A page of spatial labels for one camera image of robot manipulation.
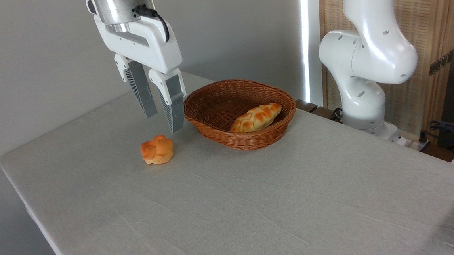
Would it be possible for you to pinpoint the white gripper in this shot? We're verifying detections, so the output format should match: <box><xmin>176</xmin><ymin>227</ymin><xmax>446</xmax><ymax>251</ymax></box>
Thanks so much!
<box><xmin>93</xmin><ymin>8</ymin><xmax>190</xmax><ymax>139</ymax></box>

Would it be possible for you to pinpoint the round orange bread bun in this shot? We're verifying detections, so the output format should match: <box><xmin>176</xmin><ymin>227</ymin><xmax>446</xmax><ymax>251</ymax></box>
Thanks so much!
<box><xmin>139</xmin><ymin>134</ymin><xmax>175</xmax><ymax>166</ymax></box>

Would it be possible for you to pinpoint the braided long bread loaf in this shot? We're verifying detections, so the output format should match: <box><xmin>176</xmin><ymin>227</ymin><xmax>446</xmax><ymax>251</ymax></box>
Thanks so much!
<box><xmin>228</xmin><ymin>102</ymin><xmax>284</xmax><ymax>134</ymax></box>

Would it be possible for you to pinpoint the brown wicker basket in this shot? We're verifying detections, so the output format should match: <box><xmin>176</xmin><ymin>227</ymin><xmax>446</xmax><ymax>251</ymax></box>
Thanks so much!
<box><xmin>182</xmin><ymin>74</ymin><xmax>300</xmax><ymax>155</ymax></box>

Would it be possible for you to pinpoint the grey tablecloth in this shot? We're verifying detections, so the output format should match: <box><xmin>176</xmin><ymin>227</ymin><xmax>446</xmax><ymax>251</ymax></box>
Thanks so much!
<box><xmin>0</xmin><ymin>49</ymin><xmax>454</xmax><ymax>255</ymax></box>

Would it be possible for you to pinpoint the dark brown wooden board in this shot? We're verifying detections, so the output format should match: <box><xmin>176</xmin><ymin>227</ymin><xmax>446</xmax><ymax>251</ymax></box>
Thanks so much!
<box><xmin>296</xmin><ymin>96</ymin><xmax>345</xmax><ymax>126</ymax></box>

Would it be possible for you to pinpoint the brass screen hinge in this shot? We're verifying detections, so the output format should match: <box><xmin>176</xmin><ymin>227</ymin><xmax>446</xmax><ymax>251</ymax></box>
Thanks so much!
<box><xmin>427</xmin><ymin>50</ymin><xmax>454</xmax><ymax>76</ymax></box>

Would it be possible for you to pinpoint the wooden folding screen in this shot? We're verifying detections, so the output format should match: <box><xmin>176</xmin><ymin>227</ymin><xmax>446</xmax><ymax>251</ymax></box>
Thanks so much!
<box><xmin>316</xmin><ymin>0</ymin><xmax>454</xmax><ymax>152</ymax></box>

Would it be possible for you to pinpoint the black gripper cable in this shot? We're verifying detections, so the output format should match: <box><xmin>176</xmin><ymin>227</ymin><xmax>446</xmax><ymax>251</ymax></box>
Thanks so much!
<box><xmin>135</xmin><ymin>4</ymin><xmax>171</xmax><ymax>45</ymax></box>

